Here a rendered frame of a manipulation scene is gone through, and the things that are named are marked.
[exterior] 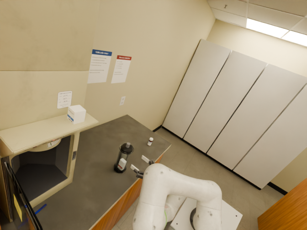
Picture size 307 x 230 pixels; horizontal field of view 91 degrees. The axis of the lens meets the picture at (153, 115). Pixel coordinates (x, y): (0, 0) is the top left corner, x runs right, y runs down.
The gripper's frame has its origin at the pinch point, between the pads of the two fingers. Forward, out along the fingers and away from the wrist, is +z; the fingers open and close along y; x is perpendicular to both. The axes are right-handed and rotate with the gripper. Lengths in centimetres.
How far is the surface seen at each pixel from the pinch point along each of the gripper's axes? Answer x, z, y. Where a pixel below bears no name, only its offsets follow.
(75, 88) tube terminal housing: -51, 25, 38
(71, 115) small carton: -43, 19, 43
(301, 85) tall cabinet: -93, -114, -247
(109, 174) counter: 17.8, 13.5, 10.2
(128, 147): -6.3, 10.8, 0.7
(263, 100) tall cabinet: -50, -83, -247
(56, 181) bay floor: 10, 27, 42
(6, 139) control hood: -39, 20, 64
